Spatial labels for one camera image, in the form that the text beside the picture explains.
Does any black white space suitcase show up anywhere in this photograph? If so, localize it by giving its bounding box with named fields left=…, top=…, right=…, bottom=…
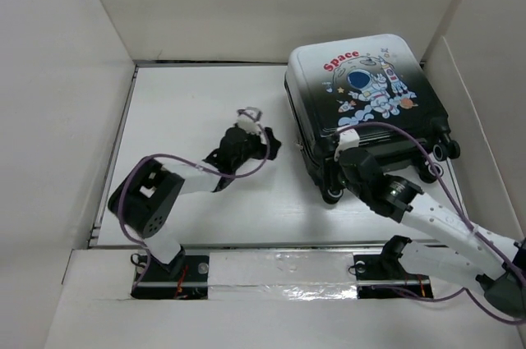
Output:
left=284, top=34, right=461, bottom=204

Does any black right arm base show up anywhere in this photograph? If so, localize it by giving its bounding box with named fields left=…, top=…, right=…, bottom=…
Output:
left=348, top=254, right=434, bottom=300

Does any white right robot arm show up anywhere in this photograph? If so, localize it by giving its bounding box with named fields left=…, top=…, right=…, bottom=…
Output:
left=335, top=148, right=525, bottom=319

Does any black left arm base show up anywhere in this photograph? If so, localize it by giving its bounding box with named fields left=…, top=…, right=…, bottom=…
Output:
left=130, top=253, right=210, bottom=301

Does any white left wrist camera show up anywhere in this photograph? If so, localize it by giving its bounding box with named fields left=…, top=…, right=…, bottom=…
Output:
left=236, top=107, right=262, bottom=135

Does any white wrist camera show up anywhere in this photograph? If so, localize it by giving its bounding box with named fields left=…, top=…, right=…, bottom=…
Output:
left=236, top=107, right=262, bottom=135
left=334, top=126, right=360, bottom=161

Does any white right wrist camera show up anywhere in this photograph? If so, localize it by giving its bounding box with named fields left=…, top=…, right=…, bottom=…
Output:
left=334, top=126, right=360, bottom=161

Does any aluminium mounting rail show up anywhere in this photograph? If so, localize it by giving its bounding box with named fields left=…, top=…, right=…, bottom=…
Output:
left=131, top=277, right=432, bottom=289

